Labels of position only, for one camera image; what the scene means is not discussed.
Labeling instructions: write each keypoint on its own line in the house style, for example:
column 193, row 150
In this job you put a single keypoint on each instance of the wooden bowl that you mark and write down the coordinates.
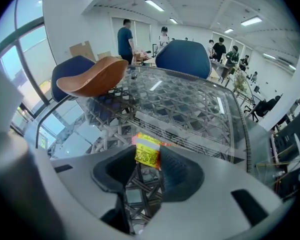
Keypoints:
column 95, row 81

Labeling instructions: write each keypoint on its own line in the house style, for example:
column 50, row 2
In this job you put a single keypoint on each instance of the red yellow snack packet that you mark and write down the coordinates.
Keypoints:
column 147, row 154

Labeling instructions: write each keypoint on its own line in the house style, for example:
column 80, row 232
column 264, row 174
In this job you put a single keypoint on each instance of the flat cardboard sheet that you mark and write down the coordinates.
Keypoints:
column 81, row 50

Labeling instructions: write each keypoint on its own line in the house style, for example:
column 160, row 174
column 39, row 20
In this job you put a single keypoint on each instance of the blue chair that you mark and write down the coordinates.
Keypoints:
column 182, row 59
column 70, row 69

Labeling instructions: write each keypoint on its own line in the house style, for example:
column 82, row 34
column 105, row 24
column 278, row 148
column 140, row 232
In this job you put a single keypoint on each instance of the black office chair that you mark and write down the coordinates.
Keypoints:
column 265, row 107

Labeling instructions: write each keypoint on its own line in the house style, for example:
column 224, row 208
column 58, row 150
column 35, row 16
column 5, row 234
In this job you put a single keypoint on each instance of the wicker glass-top table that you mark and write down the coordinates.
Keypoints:
column 190, row 101

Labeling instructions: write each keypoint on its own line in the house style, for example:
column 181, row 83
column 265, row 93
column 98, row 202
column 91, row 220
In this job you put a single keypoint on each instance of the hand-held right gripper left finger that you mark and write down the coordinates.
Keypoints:
column 85, row 184

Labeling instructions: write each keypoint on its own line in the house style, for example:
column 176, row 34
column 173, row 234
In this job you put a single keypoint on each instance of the ceiling light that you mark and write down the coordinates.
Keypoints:
column 173, row 20
column 229, row 30
column 251, row 21
column 154, row 5

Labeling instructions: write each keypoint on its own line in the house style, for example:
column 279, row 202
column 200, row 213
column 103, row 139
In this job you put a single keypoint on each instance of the cardboard box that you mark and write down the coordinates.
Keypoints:
column 104, row 56

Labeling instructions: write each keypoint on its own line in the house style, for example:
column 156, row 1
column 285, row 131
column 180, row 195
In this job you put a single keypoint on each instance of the black-framed window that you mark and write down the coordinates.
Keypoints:
column 30, row 51

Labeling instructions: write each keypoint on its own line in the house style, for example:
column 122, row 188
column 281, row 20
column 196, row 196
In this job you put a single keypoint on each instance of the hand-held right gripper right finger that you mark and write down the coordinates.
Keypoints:
column 202, row 209

